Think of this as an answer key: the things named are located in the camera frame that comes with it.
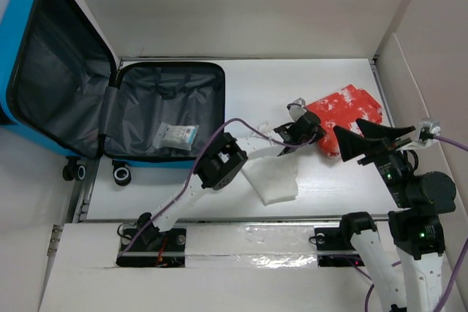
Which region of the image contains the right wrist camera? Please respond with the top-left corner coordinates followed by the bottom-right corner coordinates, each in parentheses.
top-left (417, 118), bottom-right (441, 142)

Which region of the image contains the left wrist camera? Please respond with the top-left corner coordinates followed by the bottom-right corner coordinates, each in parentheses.
top-left (287, 98), bottom-right (306, 121)

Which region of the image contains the blue kids suitcase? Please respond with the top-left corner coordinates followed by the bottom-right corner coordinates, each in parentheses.
top-left (1, 0), bottom-right (225, 186)

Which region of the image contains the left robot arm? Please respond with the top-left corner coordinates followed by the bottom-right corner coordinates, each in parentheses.
top-left (132, 110), bottom-right (325, 251)

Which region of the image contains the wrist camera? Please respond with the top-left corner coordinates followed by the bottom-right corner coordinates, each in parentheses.
top-left (417, 118), bottom-right (441, 142)
top-left (287, 98), bottom-right (306, 121)

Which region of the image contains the white cloth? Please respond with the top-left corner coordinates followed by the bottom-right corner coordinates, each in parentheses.
top-left (241, 121), bottom-right (300, 206)

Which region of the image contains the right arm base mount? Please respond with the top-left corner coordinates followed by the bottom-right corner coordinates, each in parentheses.
top-left (309, 227), bottom-right (364, 267)

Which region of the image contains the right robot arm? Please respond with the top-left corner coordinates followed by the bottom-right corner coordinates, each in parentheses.
top-left (333, 118), bottom-right (456, 311)

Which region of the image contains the red white patterned packet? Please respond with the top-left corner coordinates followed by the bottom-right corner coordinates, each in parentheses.
top-left (306, 85), bottom-right (382, 159)

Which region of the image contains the white blue tissue pack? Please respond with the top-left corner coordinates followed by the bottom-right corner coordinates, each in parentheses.
top-left (152, 123), bottom-right (199, 151)

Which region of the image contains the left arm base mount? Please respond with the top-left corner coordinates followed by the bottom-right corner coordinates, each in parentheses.
top-left (116, 228), bottom-right (186, 268)

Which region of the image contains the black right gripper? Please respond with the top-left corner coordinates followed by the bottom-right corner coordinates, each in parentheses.
top-left (333, 116), bottom-right (415, 206)

